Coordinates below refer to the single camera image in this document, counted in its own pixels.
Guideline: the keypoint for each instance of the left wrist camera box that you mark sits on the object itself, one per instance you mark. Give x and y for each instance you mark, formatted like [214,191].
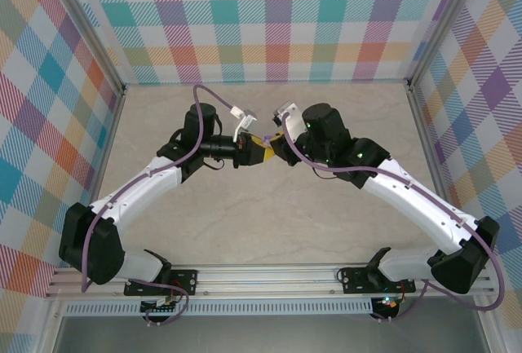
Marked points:
[246,118]

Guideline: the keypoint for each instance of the purple earbud charging case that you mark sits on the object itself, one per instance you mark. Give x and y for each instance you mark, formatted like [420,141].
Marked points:
[268,138]

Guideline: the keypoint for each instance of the aluminium frame leg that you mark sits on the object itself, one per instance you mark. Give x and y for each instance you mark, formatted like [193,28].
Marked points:
[51,328]
[489,332]

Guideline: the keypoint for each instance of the aluminium frame post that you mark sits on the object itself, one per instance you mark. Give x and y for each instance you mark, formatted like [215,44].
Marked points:
[444,23]
[81,27]

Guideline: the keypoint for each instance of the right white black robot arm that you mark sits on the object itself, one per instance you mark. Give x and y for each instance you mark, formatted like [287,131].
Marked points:
[412,206]

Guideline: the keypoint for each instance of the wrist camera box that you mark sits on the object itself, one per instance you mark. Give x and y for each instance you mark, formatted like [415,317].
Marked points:
[246,118]
[291,118]

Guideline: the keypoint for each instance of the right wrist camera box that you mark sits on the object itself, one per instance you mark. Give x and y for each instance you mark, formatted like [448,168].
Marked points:
[291,118]

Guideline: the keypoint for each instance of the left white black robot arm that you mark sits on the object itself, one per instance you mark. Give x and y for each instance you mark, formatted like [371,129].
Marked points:
[142,191]

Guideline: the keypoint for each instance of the aluminium side rail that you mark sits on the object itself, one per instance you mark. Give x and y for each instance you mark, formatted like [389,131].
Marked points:
[110,141]
[424,124]

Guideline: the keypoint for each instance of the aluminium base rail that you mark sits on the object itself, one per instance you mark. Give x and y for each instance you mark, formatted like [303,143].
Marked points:
[265,281]

